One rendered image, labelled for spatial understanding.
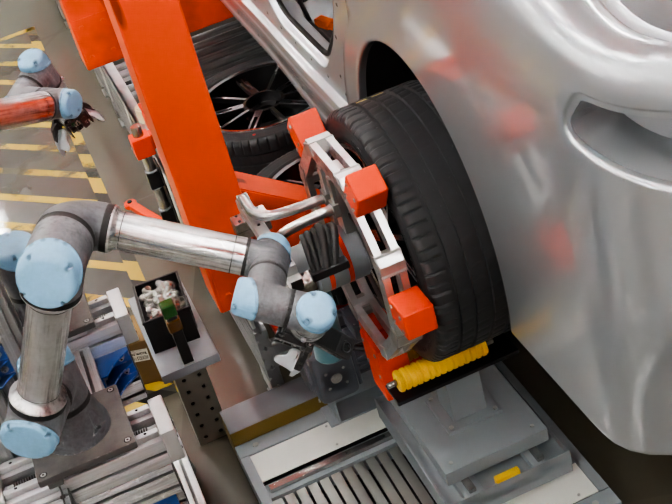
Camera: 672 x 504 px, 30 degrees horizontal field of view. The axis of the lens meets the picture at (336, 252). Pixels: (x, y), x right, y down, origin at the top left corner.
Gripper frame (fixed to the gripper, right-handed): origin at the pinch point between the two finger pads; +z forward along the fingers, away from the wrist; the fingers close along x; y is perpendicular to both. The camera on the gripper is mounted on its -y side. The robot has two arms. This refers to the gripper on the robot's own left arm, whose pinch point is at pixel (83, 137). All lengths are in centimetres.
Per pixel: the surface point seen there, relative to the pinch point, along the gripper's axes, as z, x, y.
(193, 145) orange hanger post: -10.0, 14.7, 39.2
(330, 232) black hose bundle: -24, 14, 99
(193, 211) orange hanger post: 6.2, 4.8, 41.8
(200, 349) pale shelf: 43, -17, 50
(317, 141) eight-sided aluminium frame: -23, 30, 77
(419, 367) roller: 26, 15, 112
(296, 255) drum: -9, 9, 87
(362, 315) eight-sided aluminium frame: 22, 15, 92
